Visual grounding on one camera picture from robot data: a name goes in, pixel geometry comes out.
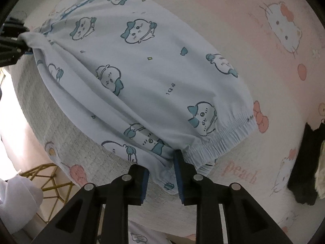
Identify pink cat print blanket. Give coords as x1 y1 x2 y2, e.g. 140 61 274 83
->
10 0 325 242

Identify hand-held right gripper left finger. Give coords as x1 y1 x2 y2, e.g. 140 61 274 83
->
33 165 150 244

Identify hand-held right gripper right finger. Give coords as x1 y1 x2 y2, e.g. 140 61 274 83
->
174 149 292 244

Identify cream folded cloth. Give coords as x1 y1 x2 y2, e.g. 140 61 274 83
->
315 168 325 196

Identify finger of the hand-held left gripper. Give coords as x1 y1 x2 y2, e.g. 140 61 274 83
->
0 37 33 68
0 16 29 35

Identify black garment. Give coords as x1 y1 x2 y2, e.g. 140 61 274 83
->
287 122 325 205

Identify person's printed clothing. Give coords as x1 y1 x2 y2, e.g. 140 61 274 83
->
128 221 173 244

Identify light blue printed pants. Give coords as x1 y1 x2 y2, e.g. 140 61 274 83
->
19 0 257 196

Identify gold wire frame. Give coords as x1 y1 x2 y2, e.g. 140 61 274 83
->
19 163 77 221

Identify person's white clothing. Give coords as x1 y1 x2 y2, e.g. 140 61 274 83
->
0 175 43 234

